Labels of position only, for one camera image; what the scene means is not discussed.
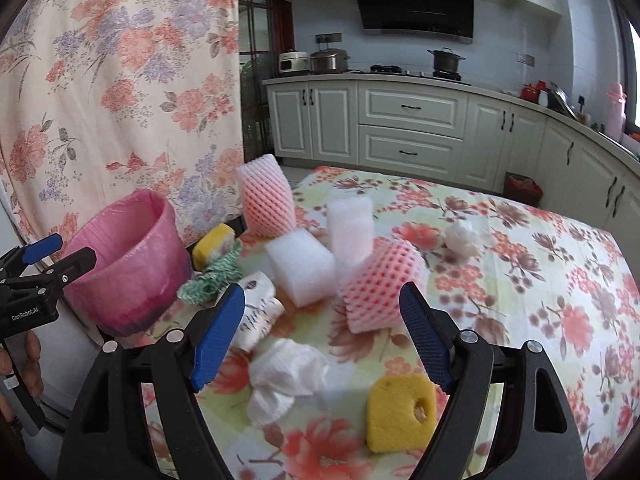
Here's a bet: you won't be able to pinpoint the white tissue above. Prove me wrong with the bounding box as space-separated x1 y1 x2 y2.
247 339 330 428

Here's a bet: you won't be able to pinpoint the black gas stove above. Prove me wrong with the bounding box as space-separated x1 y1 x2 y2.
370 64 462 82

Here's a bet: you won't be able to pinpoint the person's left hand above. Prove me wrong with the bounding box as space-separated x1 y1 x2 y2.
0 330 43 396

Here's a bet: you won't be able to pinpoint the pink trash bin with bag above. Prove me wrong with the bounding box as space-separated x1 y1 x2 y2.
62 190 192 337

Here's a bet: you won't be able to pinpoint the white printed paper wrapper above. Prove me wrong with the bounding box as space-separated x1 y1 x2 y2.
231 272 285 353

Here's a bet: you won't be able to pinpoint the black cooking pot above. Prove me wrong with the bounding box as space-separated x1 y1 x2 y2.
428 48 465 74

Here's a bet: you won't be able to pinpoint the floral curtain cloth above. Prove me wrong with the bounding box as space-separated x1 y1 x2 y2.
1 0 244 244

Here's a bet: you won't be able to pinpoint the dark red floor bin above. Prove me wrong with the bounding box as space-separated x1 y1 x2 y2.
502 172 544 207

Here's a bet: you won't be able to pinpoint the pink thermos bottle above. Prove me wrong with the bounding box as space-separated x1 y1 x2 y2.
604 82 626 143

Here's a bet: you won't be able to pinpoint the black range hood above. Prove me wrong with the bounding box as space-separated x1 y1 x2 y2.
356 0 475 44

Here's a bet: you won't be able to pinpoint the yellow sponge with hole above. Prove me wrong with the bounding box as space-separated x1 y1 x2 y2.
366 375 437 454

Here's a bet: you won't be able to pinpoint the floral tablecloth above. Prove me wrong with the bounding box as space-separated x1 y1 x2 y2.
198 167 639 479

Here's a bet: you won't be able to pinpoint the tall pink foam fruit net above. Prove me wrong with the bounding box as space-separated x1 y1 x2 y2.
236 154 296 238

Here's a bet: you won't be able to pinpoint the white foam block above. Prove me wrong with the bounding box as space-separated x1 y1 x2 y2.
326 195 374 283
265 229 336 308

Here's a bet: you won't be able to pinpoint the white rice cooker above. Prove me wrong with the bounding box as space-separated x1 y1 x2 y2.
278 50 309 77

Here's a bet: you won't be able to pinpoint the green white striped cloth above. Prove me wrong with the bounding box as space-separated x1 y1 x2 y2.
177 240 243 306

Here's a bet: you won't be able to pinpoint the white lower kitchen cabinets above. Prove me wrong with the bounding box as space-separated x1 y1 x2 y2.
265 74 639 257

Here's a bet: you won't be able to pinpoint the steel pressure cooker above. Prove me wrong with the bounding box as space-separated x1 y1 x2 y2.
309 48 349 75

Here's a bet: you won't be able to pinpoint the small white tissue ball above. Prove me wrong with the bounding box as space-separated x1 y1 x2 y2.
444 220 483 259

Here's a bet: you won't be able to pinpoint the red kettle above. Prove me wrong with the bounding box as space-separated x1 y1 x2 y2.
520 80 547 103

